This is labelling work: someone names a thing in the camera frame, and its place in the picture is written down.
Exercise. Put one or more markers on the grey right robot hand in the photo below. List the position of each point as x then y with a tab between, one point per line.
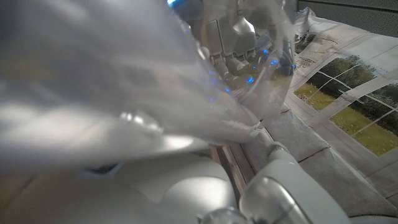
171	193

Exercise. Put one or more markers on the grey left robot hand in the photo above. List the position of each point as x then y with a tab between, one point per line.
236	46

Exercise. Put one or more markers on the clear plastic wrap roll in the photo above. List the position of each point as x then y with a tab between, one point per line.
93	93

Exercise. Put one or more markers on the printed living room backdrop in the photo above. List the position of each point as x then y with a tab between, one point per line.
342	124

